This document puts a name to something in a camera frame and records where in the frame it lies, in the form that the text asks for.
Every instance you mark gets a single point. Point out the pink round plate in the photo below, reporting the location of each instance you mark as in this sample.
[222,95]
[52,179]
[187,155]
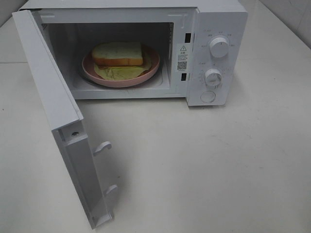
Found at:
[88,64]

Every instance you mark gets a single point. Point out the round white door button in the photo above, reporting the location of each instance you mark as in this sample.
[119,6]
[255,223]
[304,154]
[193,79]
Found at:
[208,96]

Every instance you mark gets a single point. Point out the white microwave oven body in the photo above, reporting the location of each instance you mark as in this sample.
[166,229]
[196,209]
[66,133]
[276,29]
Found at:
[74,27]

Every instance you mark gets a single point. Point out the white warning label sticker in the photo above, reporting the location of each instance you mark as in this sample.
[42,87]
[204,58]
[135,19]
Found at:
[182,57]

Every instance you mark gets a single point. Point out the white bread sandwich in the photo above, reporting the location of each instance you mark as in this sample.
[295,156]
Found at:
[118,54]

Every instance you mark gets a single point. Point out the upper white power knob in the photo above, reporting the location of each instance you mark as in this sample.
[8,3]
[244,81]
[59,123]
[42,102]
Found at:
[219,46]

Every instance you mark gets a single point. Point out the lower white timer knob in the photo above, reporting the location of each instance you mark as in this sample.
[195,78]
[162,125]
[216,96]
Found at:
[213,77]

